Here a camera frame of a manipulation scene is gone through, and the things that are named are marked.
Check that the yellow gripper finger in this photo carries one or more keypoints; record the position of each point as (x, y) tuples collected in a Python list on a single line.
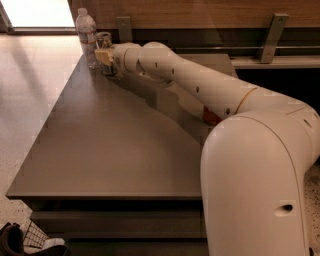
[(104, 56)]

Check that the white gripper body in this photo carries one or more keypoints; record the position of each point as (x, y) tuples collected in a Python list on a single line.
[(117, 57)]

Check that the silver redbull can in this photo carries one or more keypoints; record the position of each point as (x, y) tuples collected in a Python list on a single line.
[(104, 41)]

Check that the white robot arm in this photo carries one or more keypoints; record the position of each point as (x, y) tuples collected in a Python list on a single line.
[(253, 162)]

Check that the clear plastic water bottle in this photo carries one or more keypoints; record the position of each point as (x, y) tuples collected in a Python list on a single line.
[(86, 29)]

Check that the red coca-cola can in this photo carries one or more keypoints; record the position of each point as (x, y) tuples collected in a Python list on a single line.
[(209, 117)]

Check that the grey drawer cabinet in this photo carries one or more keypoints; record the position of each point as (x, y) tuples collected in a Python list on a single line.
[(115, 170)]

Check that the black bag with mesh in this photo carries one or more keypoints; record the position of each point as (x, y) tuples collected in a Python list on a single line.
[(13, 242)]

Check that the left metal wall bracket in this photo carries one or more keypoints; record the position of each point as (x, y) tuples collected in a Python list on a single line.
[(124, 29)]

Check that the metal wall bracket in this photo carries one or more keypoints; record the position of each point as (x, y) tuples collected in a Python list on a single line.
[(273, 35), (124, 29)]

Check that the right metal wall bracket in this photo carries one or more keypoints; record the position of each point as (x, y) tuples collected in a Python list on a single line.
[(273, 35)]

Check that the horizontal metal rail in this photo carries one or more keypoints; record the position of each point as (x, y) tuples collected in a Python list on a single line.
[(251, 50)]

